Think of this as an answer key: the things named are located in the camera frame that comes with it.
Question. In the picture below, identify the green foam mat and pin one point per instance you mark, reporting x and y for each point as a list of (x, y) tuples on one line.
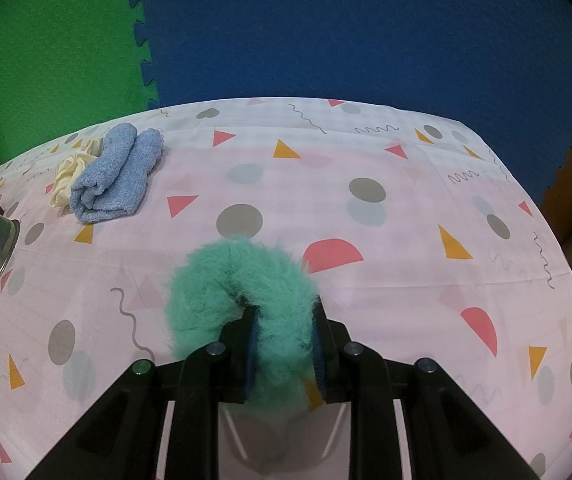
[(65, 65)]

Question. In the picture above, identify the pink patterned tablecloth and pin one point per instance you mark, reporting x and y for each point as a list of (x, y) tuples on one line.
[(419, 238)]

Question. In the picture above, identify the cream scrunchie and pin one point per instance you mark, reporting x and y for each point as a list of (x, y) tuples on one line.
[(71, 168)]

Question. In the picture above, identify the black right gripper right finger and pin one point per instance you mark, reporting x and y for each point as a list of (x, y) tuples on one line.
[(347, 371)]

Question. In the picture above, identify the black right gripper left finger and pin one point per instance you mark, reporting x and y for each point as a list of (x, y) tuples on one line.
[(221, 371)]

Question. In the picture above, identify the blue fluffy socks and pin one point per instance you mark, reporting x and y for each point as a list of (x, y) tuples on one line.
[(114, 185)]

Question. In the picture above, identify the teal fluffy scrunchie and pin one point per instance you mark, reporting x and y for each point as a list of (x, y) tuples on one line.
[(212, 289)]

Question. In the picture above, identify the blue foam mat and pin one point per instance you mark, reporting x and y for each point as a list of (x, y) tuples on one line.
[(502, 67)]

